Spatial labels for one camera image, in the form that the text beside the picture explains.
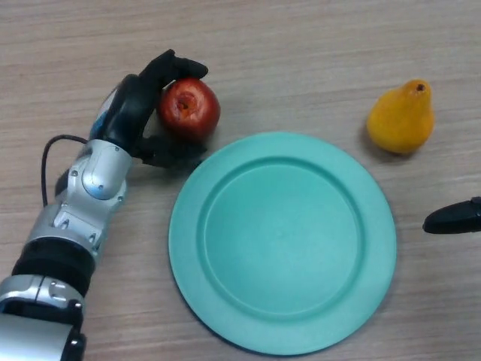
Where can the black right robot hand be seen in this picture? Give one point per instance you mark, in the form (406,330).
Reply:
(454,220)

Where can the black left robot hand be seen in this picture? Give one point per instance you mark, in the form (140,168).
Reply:
(127,113)

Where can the red apple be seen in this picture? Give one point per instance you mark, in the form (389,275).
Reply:
(191,111)

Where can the green round plate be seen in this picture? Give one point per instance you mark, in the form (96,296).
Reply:
(282,244)

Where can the yellow pear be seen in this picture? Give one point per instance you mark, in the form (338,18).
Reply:
(400,120)

